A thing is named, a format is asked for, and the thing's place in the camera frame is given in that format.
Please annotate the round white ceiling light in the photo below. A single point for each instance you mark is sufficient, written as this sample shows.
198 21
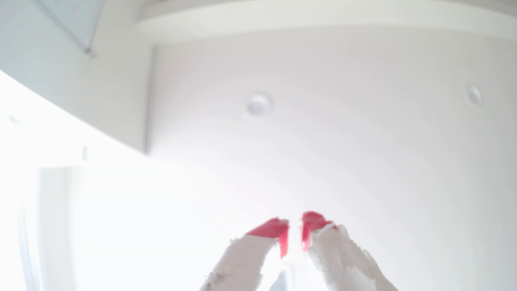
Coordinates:
474 95
259 104

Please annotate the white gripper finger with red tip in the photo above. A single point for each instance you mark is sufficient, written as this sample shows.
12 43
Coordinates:
242 262
343 262

